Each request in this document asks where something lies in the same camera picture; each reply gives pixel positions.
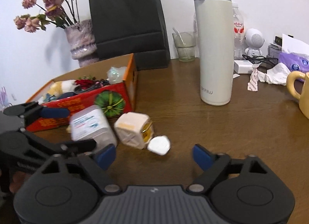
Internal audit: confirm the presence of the white cube container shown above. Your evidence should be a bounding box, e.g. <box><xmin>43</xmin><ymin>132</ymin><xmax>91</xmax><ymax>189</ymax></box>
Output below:
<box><xmin>114</xmin><ymin>112</ymin><xmax>155</xmax><ymax>150</ymax></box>

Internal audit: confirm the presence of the crumpled white tissue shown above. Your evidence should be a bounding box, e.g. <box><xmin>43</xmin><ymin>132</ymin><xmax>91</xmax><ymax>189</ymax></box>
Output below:
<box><xmin>256</xmin><ymin>62</ymin><xmax>292</xmax><ymax>85</ymax></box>

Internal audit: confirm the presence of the white robot speaker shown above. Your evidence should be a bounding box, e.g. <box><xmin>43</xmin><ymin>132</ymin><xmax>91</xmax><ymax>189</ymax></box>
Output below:
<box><xmin>244</xmin><ymin>28</ymin><xmax>266</xmax><ymax>58</ymax></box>

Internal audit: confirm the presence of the dark blue soft item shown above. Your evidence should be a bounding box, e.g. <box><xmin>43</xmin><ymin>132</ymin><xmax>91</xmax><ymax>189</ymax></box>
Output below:
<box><xmin>57</xmin><ymin>91</ymin><xmax>76</xmax><ymax>99</ymax></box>

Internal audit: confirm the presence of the yellow white plush toy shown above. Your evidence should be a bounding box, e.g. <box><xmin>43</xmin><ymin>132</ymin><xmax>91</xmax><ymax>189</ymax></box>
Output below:
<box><xmin>46</xmin><ymin>80</ymin><xmax>77</xmax><ymax>99</ymax></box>

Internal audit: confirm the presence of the grey box device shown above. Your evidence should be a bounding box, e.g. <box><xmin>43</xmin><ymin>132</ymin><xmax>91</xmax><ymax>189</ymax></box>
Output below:
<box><xmin>267</xmin><ymin>44</ymin><xmax>283</xmax><ymax>65</ymax></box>

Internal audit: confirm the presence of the dried pink flower bouquet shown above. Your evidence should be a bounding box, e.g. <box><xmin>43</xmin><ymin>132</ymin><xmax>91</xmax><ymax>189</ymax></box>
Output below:
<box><xmin>13</xmin><ymin>0</ymin><xmax>81</xmax><ymax>33</ymax></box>

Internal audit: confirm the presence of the purple white decoration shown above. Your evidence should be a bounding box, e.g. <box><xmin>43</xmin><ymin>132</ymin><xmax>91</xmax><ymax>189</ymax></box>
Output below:
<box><xmin>0</xmin><ymin>86</ymin><xmax>14</xmax><ymax>109</ymax></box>

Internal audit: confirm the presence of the mottled purple white vase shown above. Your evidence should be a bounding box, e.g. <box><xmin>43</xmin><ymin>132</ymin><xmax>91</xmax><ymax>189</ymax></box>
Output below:
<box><xmin>65</xmin><ymin>19</ymin><xmax>100</xmax><ymax>68</ymax></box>

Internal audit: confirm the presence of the white power adapter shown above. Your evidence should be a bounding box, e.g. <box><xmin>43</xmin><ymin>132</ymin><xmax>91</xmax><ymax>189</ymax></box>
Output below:
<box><xmin>234</xmin><ymin>60</ymin><xmax>254</xmax><ymax>74</ymax></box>

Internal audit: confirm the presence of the yellow mug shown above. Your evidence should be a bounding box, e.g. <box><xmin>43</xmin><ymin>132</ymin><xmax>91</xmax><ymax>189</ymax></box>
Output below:
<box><xmin>286</xmin><ymin>70</ymin><xmax>309</xmax><ymax>120</ymax></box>

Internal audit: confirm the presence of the clear glass cup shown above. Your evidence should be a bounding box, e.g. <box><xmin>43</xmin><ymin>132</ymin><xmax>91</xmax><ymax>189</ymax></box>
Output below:
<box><xmin>172</xmin><ymin>32</ymin><xmax>196</xmax><ymax>49</ymax></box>
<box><xmin>177</xmin><ymin>46</ymin><xmax>195</xmax><ymax>62</ymax></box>

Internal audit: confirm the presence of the purple tissue pack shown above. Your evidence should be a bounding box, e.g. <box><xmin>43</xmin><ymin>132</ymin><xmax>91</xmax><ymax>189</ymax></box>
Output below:
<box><xmin>279</xmin><ymin>52</ymin><xmax>309</xmax><ymax>74</ymax></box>

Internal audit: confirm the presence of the black paper bag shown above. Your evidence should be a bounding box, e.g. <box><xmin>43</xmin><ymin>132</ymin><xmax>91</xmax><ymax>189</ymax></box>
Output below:
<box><xmin>88</xmin><ymin>0</ymin><xmax>171</xmax><ymax>70</ymax></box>

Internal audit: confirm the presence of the white paper sheet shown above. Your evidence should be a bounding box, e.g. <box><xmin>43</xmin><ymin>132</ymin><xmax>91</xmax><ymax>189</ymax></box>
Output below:
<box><xmin>281</xmin><ymin>34</ymin><xmax>309</xmax><ymax>55</ymax></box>

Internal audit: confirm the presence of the wooden desktop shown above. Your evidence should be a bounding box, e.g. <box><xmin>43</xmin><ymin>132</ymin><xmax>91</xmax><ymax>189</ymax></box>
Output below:
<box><xmin>0</xmin><ymin>57</ymin><xmax>309</xmax><ymax>224</ymax></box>

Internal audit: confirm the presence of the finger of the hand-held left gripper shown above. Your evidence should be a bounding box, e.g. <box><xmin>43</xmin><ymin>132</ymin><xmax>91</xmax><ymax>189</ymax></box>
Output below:
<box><xmin>20</xmin><ymin>128</ymin><xmax>97</xmax><ymax>157</ymax></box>
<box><xmin>3</xmin><ymin>102</ymin><xmax>71</xmax><ymax>130</ymax></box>

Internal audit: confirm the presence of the translucent plastic ball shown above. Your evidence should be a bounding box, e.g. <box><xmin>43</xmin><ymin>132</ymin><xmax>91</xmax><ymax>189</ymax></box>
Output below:
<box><xmin>106</xmin><ymin>66</ymin><xmax>127</xmax><ymax>85</ymax></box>

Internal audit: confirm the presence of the pink printed white wrapper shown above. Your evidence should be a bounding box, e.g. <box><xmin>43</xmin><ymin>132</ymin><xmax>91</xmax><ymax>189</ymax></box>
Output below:
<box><xmin>247</xmin><ymin>68</ymin><xmax>260</xmax><ymax>92</ymax></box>

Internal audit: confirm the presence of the orange red cardboard box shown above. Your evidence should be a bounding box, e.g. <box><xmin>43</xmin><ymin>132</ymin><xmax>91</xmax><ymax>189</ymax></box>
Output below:
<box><xmin>25</xmin><ymin>53</ymin><xmax>138</xmax><ymax>133</ymax></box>

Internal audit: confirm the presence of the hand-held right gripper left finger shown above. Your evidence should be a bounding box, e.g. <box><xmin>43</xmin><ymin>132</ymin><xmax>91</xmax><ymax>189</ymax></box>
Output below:
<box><xmin>36</xmin><ymin>144</ymin><xmax>121</xmax><ymax>194</ymax></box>

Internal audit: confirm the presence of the white thermos flask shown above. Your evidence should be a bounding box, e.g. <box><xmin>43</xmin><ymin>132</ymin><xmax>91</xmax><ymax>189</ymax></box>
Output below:
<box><xmin>192</xmin><ymin>0</ymin><xmax>234</xmax><ymax>106</ymax></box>

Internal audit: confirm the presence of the white hexagonal lid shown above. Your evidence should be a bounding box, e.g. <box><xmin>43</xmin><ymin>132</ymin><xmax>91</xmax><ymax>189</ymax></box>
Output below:
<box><xmin>147</xmin><ymin>136</ymin><xmax>171</xmax><ymax>156</ymax></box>

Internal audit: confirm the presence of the labelled clear plastic box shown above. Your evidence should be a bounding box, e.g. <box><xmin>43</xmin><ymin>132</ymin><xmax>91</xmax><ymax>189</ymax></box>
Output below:
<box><xmin>70</xmin><ymin>105</ymin><xmax>118</xmax><ymax>149</ymax></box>

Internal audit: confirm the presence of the red flower decoration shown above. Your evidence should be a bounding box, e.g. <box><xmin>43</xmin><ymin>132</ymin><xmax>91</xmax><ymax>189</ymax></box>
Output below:
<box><xmin>75</xmin><ymin>76</ymin><xmax>96</xmax><ymax>91</ymax></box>

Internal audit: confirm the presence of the person's left hand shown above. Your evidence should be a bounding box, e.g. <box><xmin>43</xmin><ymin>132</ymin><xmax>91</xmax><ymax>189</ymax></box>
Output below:
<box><xmin>9</xmin><ymin>173</ymin><xmax>26</xmax><ymax>193</ymax></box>

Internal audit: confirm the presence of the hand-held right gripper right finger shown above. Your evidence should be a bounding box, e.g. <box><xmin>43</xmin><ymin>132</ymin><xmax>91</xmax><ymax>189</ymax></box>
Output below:
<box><xmin>188</xmin><ymin>144</ymin><xmax>269</xmax><ymax>194</ymax></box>

